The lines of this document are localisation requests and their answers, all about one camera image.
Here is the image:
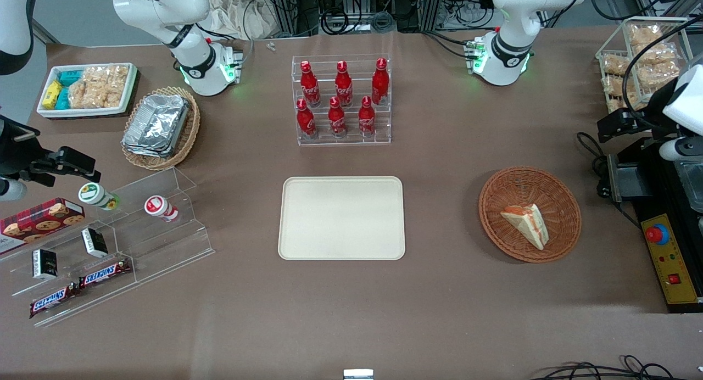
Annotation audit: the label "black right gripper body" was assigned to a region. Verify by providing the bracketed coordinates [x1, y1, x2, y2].
[0, 115, 42, 178]

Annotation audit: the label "triangular sandwich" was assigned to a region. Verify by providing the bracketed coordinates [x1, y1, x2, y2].
[500, 203, 550, 251]

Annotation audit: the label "white rectangular snack tray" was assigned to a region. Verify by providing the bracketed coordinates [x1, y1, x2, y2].
[36, 63, 138, 119]

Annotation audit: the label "light oval wicker basket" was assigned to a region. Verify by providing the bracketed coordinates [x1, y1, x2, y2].
[121, 86, 200, 171]

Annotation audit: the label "round brown wicker basket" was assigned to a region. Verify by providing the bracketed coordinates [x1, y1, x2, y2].
[478, 166, 582, 264]

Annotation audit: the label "cream rectangular tray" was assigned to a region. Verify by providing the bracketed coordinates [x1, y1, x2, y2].
[278, 176, 406, 260]

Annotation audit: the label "green lidded cup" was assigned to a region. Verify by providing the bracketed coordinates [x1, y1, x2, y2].
[78, 182, 121, 211]

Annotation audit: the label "red tartan cookie box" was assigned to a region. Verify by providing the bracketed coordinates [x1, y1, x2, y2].
[0, 198, 86, 254]

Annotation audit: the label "black appliance with yellow panel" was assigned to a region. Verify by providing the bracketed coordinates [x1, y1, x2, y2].
[607, 136, 703, 314]

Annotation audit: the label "clear bag of rice crackers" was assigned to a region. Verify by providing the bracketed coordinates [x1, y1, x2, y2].
[69, 78, 102, 109]
[91, 65, 130, 108]

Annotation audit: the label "yellow snack pack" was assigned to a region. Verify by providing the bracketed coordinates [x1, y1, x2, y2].
[42, 81, 63, 110]

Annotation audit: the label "steel pan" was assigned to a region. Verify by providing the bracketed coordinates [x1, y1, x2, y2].
[673, 159, 703, 213]

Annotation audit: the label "small black white box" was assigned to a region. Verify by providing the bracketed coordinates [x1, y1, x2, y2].
[32, 249, 59, 281]
[81, 227, 109, 258]

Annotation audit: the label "stacked aluminium foil containers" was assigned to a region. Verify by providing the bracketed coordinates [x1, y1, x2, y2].
[122, 94, 190, 159]

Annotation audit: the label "red lidded cup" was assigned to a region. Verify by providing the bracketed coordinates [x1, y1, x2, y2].
[144, 195, 180, 222]

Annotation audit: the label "brown Snickers bar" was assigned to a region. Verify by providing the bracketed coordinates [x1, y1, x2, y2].
[79, 258, 132, 290]
[29, 284, 80, 319]

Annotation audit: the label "clear acrylic stepped shelf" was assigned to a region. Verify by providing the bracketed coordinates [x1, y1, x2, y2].
[0, 167, 216, 328]

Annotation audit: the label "beige cloth bag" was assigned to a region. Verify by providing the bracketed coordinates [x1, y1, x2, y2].
[206, 0, 278, 40]

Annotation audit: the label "red cola bottle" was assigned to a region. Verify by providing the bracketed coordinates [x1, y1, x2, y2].
[358, 96, 376, 137]
[300, 61, 321, 107]
[372, 58, 390, 105]
[296, 98, 317, 140]
[328, 97, 348, 138]
[335, 61, 353, 107]

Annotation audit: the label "clear acrylic bottle rack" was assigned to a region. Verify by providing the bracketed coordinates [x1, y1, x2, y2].
[291, 54, 392, 147]

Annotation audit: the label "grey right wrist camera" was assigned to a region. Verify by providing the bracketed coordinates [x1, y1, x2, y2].
[0, 180, 27, 202]

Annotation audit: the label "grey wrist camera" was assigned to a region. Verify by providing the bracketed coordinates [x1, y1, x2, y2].
[0, 180, 27, 202]
[659, 137, 703, 162]

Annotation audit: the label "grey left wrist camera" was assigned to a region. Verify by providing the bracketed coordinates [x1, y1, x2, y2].
[659, 137, 703, 162]

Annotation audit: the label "black power cable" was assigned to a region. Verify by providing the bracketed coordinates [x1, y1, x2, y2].
[577, 132, 640, 230]

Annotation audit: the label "white wire rack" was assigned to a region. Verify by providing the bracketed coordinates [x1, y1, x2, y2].
[596, 16, 695, 131]

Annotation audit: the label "black floor cables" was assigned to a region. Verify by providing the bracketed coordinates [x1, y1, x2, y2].
[530, 355, 687, 380]

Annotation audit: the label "aluminium profile frame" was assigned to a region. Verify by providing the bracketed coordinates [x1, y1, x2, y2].
[268, 0, 308, 37]

